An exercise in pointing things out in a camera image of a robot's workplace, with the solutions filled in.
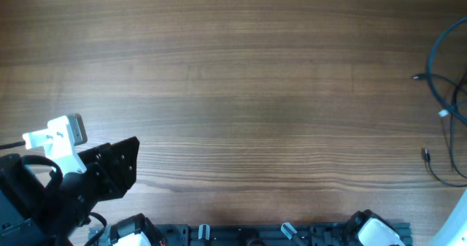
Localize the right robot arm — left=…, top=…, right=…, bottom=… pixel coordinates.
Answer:
left=341, top=191, right=466, bottom=246

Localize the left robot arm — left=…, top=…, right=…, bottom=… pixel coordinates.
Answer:
left=1, top=137, right=140, bottom=245

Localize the left camera black cable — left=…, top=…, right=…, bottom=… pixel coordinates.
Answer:
left=0, top=140, right=26, bottom=151

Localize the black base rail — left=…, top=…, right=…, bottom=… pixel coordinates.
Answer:
left=87, top=222, right=413, bottom=246

